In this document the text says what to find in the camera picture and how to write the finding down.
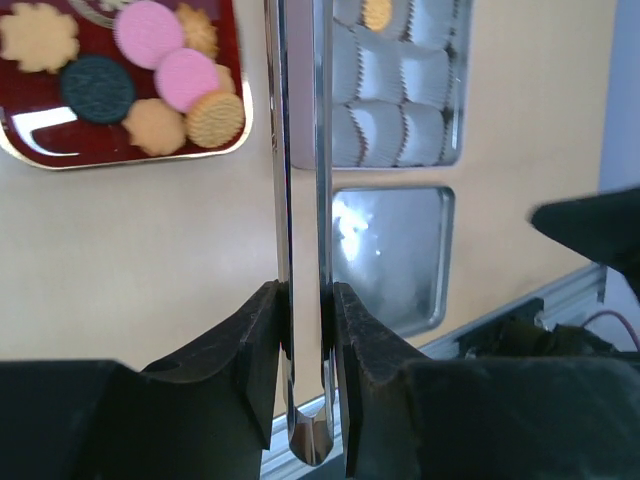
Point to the black round cookie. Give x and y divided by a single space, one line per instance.
97 89

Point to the swirl butter cookie lower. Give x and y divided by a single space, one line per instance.
225 80

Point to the red rectangular tray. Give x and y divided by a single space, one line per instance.
39 128

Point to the round tan biscuit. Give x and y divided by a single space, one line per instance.
215 119
377 14

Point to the square cookie tin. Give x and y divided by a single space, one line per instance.
398 95

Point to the pink round cookie lower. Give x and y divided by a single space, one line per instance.
183 76

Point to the silver tin lid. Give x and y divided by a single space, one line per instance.
393 247

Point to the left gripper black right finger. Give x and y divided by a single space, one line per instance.
406 416

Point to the tan flower cookie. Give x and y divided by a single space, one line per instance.
154 127
38 37

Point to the tan flower cookie lower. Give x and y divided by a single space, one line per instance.
154 127

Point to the silver metal tongs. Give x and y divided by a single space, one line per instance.
299 56

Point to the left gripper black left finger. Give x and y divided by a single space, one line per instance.
202 412

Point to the tan flower cookie left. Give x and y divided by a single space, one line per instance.
38 37

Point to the swirl butter cookie upper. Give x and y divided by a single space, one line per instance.
199 32

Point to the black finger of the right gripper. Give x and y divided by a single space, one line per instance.
603 228

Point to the swirl butter cookie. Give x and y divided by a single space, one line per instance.
225 80
199 32

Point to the pink round cookie upper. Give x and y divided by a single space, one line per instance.
146 31

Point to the pink round cookie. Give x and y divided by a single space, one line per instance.
183 76
146 31

